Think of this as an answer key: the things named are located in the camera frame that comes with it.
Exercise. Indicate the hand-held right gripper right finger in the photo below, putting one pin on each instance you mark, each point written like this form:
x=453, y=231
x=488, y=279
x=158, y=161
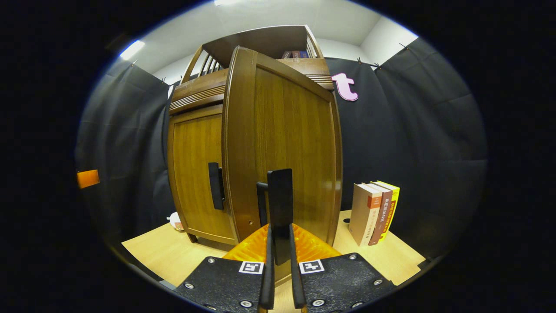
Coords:
x=296, y=282

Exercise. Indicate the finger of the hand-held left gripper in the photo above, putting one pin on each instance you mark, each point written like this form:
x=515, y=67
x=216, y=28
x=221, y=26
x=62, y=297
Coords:
x=88, y=179

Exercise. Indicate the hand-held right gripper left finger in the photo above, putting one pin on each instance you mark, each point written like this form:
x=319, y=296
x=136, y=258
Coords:
x=268, y=278

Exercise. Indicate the wooden shoe cabinet door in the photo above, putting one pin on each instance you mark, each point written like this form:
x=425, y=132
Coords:
x=193, y=165
x=286, y=130

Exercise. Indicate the wooden double-door shoe cabinet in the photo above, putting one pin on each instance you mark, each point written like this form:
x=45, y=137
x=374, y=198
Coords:
x=260, y=39

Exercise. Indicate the wooden cabinet drawer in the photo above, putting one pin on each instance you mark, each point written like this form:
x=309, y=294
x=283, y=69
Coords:
x=200, y=87

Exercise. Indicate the beige book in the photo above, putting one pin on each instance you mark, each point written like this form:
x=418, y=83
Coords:
x=360, y=213

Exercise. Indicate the small white packet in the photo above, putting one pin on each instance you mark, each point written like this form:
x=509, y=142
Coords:
x=176, y=221

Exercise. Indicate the brown and white book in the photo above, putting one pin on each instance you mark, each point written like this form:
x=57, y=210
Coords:
x=383, y=213

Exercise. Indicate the black backdrop cloth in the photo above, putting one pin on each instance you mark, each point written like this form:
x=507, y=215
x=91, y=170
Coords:
x=434, y=152

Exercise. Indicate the grey-brown book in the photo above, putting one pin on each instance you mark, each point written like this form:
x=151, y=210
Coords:
x=286, y=54

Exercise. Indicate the dark brown book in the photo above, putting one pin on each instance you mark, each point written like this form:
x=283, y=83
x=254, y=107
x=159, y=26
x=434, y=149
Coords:
x=295, y=54

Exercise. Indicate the large ceiling light panel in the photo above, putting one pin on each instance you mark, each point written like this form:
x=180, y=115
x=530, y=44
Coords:
x=228, y=2

